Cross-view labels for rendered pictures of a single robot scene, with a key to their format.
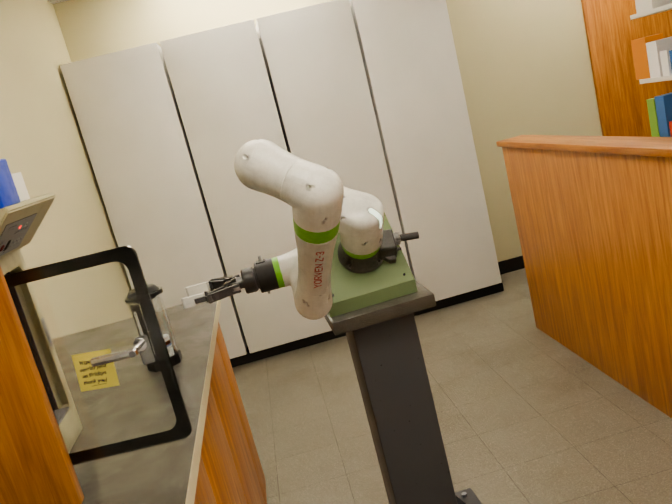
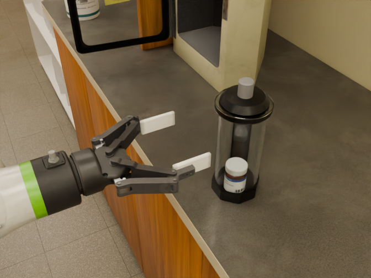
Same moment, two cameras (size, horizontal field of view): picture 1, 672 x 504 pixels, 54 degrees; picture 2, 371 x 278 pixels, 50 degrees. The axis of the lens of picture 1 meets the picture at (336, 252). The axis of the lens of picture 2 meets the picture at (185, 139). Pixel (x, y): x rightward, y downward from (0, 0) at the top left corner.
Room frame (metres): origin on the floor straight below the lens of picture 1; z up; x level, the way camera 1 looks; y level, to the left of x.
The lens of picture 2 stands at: (2.40, 0.23, 1.58)
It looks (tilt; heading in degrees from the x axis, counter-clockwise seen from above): 39 degrees down; 157
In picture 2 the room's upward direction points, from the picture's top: straight up
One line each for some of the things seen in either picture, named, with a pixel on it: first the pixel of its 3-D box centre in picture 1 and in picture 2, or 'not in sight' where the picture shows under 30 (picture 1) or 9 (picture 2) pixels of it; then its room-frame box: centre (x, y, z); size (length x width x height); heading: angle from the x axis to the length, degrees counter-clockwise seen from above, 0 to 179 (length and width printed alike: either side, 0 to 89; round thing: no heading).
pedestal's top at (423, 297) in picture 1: (372, 301); not in sight; (2.05, -0.08, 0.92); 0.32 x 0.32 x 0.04; 7
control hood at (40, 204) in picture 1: (13, 229); not in sight; (1.39, 0.64, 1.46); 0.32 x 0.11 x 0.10; 5
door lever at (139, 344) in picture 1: (118, 353); not in sight; (1.20, 0.44, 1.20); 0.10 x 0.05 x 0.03; 88
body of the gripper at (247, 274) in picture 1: (240, 282); (102, 166); (1.90, 0.29, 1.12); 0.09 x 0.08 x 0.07; 95
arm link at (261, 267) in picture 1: (265, 274); (57, 180); (1.91, 0.22, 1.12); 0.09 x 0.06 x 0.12; 5
